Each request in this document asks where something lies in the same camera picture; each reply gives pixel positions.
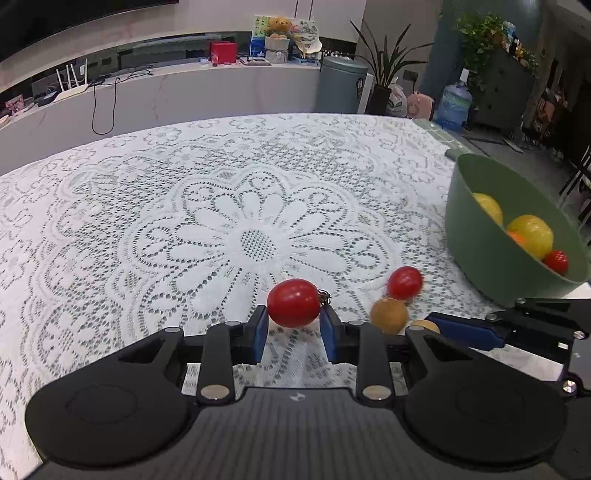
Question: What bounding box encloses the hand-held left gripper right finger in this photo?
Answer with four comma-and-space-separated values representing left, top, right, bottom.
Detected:
320, 305, 497, 407

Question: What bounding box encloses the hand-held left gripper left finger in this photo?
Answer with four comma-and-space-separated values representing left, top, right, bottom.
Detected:
117, 305, 269, 407

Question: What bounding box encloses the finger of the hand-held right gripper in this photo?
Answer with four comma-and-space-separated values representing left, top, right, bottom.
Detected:
425, 298, 591, 365

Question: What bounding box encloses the red cherry tomato with stem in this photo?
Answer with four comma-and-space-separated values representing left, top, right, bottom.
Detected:
267, 279, 331, 329

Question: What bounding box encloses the green bowl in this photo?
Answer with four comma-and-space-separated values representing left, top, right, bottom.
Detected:
444, 153, 591, 309

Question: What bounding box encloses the yellow lemon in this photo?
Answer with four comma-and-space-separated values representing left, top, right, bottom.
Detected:
507, 215, 554, 260
472, 193, 504, 227

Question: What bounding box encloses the white lace tablecloth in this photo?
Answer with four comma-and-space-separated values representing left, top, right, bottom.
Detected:
0, 113, 591, 472

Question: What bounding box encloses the blue water jug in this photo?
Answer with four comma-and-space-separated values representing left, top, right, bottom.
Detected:
435, 68, 472, 132

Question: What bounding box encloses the pink pig toy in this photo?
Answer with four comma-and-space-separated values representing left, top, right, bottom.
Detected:
406, 91, 435, 121

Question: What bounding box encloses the white plastic bag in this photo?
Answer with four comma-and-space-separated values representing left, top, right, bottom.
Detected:
385, 85, 409, 118

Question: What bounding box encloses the grey cabinet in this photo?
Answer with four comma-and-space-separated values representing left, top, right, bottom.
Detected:
475, 44, 539, 139

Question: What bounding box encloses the grey trash can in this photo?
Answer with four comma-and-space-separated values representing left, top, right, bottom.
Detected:
315, 56, 370, 114

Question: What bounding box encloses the white marble console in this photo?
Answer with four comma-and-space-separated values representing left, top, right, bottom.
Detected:
0, 31, 324, 148

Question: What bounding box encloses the long-leaf potted plant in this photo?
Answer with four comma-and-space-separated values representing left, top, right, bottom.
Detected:
349, 19, 435, 116

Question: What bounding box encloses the red box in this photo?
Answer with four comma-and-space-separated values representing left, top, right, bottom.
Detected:
210, 41, 238, 65

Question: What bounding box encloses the white plush holder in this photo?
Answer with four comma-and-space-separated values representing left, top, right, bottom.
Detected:
264, 36, 291, 64

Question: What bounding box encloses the green ivy plant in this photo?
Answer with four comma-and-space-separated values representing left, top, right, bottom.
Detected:
455, 11, 509, 90

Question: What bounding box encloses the white router with antennas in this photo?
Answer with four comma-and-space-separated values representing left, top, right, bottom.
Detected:
54, 64, 90, 102

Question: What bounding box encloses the brown teddy bear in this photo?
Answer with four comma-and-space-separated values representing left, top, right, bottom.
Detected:
265, 16, 294, 38

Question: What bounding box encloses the black television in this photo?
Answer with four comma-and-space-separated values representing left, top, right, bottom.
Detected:
0, 0, 178, 63

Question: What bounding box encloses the black power cable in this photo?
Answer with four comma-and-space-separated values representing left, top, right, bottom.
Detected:
91, 69, 153, 136

